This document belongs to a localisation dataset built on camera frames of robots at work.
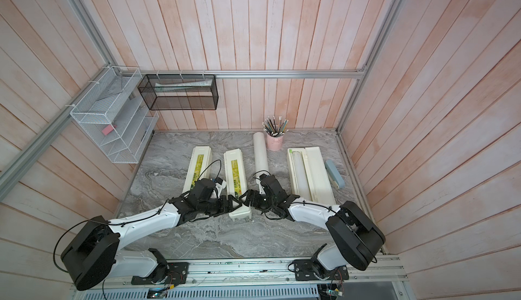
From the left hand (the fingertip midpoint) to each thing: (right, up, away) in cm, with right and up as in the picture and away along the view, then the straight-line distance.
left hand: (235, 209), depth 82 cm
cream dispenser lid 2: (+38, +12, +11) cm, 42 cm away
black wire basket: (-32, +55, +23) cm, 68 cm away
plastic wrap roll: (+30, +8, +8) cm, 32 cm away
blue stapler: (+46, +13, +14) cm, 50 cm away
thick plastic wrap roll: (+11, +22, +22) cm, 32 cm away
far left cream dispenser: (-18, +16, +11) cm, 27 cm away
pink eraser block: (-53, +33, 0) cm, 63 cm away
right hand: (+3, +3, +4) cm, 6 cm away
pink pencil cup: (+18, +28, +25) cm, 42 cm away
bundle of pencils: (+17, +36, +25) cm, 47 cm away
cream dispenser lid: (0, +10, +6) cm, 12 cm away
